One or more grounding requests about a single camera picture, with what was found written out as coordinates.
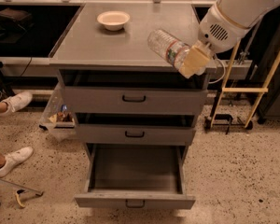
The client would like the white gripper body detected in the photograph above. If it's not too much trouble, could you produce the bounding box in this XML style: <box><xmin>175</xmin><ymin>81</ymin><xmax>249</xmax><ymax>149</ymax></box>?
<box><xmin>198</xmin><ymin>4</ymin><xmax>249</xmax><ymax>53</ymax></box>

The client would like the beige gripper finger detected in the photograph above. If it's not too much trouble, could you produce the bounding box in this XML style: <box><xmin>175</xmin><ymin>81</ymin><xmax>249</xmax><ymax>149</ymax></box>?
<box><xmin>179</xmin><ymin>44</ymin><xmax>212</xmax><ymax>78</ymax></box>

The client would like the clear plastic water bottle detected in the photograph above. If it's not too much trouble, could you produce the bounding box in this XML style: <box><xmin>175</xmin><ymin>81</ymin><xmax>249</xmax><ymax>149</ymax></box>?
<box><xmin>147</xmin><ymin>29</ymin><xmax>192</xmax><ymax>72</ymax></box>

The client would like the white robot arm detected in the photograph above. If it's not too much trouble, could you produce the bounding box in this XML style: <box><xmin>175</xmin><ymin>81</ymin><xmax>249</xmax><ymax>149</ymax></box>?
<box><xmin>177</xmin><ymin>0</ymin><xmax>280</xmax><ymax>78</ymax></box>

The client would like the grey drawer cabinet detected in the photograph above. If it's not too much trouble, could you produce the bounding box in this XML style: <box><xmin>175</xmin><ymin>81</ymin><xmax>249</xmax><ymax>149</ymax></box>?
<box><xmin>49</xmin><ymin>3</ymin><xmax>215</xmax><ymax>155</ymax></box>

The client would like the grey top drawer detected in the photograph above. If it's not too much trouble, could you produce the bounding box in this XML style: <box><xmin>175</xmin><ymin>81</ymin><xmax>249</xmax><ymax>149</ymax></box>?
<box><xmin>60</xmin><ymin>69</ymin><xmax>207</xmax><ymax>115</ymax></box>

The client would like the grey drawer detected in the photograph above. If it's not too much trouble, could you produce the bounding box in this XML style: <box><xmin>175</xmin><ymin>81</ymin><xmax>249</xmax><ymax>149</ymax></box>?
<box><xmin>60</xmin><ymin>69</ymin><xmax>207</xmax><ymax>115</ymax></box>
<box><xmin>75</xmin><ymin>144</ymin><xmax>195</xmax><ymax>209</ymax></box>
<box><xmin>76</xmin><ymin>113</ymin><xmax>196</xmax><ymax>145</ymax></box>

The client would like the grey middle drawer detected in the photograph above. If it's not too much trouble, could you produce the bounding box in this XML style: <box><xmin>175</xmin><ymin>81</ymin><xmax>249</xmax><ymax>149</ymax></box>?
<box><xmin>76</xmin><ymin>113</ymin><xmax>196</xmax><ymax>145</ymax></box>

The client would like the grey bottom drawer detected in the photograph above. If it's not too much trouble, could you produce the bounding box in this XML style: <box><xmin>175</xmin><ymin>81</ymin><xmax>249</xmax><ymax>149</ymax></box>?
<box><xmin>75</xmin><ymin>144</ymin><xmax>195</xmax><ymax>209</ymax></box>

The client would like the white paper bowl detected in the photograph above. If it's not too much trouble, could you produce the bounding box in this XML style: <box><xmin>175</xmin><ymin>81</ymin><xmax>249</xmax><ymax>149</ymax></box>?
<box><xmin>97</xmin><ymin>11</ymin><xmax>130</xmax><ymax>31</ymax></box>

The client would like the clear plastic trash bin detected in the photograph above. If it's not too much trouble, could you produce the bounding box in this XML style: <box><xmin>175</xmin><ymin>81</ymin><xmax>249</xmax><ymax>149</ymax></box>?
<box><xmin>39</xmin><ymin>84</ymin><xmax>76</xmax><ymax>142</ymax></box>

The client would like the black box on shelf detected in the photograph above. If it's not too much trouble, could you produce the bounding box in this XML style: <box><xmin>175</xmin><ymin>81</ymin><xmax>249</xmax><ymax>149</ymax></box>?
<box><xmin>0</xmin><ymin>7</ymin><xmax>34</xmax><ymax>32</ymax></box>

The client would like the white sneaker upper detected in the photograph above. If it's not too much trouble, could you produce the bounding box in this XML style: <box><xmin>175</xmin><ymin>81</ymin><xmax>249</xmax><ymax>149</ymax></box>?
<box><xmin>0</xmin><ymin>91</ymin><xmax>33</xmax><ymax>116</ymax></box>

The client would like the white sneaker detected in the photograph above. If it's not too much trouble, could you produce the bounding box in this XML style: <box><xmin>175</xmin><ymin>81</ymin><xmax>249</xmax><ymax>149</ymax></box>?
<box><xmin>0</xmin><ymin>91</ymin><xmax>33</xmax><ymax>116</ymax></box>
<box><xmin>0</xmin><ymin>147</ymin><xmax>34</xmax><ymax>177</ymax></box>

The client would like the white sneaker lower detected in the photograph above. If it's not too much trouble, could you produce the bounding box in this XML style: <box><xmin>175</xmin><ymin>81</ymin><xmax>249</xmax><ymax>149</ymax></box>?
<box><xmin>0</xmin><ymin>147</ymin><xmax>34</xmax><ymax>177</ymax></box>

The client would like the grey metal rod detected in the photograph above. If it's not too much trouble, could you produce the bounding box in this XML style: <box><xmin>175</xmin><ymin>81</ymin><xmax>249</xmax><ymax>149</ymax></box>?
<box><xmin>0</xmin><ymin>179</ymin><xmax>44</xmax><ymax>196</ymax></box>

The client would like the yellow black hand tool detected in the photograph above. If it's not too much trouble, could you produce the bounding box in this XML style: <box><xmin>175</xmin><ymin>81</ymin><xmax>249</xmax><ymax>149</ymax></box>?
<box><xmin>15</xmin><ymin>189</ymin><xmax>44</xmax><ymax>208</ymax></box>

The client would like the white power cable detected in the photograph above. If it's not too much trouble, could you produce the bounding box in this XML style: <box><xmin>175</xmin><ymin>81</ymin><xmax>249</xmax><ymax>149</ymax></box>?
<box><xmin>208</xmin><ymin>56</ymin><xmax>227</xmax><ymax>86</ymax></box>

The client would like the yellow wooden ladder frame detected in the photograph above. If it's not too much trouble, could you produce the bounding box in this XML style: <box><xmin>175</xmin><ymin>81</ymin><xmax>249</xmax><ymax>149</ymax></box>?
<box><xmin>204</xmin><ymin>42</ymin><xmax>280</xmax><ymax>131</ymax></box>

